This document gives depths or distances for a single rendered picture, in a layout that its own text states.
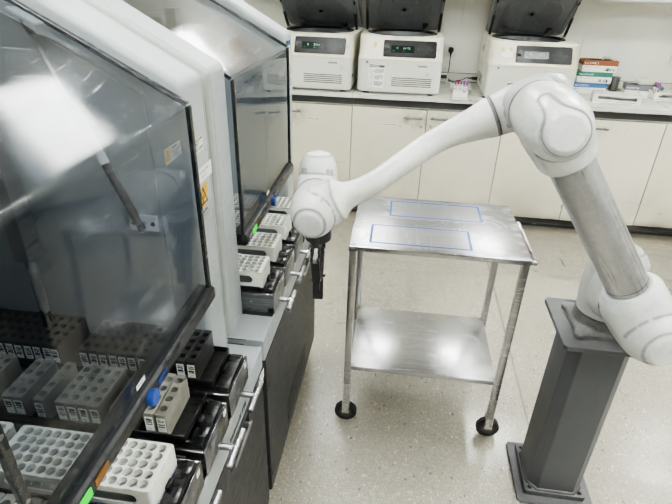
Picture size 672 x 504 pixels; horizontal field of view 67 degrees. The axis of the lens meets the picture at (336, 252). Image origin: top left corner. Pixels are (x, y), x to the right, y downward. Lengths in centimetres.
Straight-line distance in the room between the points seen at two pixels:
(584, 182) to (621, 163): 278
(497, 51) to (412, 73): 55
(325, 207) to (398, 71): 252
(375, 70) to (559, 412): 250
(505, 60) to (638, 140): 104
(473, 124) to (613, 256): 44
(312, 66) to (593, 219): 268
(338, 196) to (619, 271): 68
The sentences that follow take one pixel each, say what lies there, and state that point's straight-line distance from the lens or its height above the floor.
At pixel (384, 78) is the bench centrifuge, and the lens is 361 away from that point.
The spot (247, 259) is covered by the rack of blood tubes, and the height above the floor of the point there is 86.
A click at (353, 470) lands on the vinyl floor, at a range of 207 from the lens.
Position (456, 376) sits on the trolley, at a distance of 206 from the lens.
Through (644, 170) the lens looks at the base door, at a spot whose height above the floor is 49.
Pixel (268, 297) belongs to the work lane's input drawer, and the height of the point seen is 80.
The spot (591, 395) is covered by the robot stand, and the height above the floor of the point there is 49.
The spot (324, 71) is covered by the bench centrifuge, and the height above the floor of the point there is 103.
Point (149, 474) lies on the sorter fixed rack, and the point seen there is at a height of 86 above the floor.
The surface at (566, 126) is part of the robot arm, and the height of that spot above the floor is 137.
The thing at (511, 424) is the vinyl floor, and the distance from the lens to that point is 234.
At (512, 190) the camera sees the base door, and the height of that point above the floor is 28.
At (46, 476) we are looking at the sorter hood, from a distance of 78.
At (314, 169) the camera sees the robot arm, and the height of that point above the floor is 119.
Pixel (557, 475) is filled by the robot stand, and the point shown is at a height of 12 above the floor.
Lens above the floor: 163
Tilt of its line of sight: 29 degrees down
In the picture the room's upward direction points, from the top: 2 degrees clockwise
